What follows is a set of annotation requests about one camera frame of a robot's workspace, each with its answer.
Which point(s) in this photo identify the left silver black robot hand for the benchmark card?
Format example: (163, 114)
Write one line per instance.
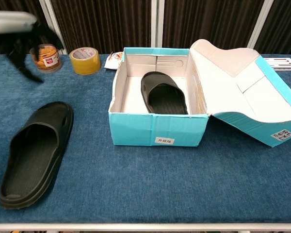
(12, 21)

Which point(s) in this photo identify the dark pleated curtain panel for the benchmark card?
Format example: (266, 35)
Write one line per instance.
(208, 21)
(14, 6)
(104, 24)
(283, 26)

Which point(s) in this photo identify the grey partition frame post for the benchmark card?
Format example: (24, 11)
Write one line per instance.
(157, 24)
(260, 24)
(52, 24)

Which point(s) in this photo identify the white snack packet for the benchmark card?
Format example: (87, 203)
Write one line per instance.
(112, 61)

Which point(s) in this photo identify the clear jar of rubber bands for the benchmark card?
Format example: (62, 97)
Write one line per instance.
(48, 60)

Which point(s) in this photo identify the yellow packing tape roll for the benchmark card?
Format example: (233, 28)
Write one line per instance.
(86, 65)

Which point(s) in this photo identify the white metal bracket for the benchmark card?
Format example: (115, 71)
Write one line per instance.
(281, 64)

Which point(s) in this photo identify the black rubber slipper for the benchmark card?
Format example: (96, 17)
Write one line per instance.
(34, 155)
(165, 99)

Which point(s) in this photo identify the blue table cloth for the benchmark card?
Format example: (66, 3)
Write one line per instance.
(145, 182)

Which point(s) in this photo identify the light blue cardboard shoe box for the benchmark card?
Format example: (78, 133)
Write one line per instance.
(135, 131)

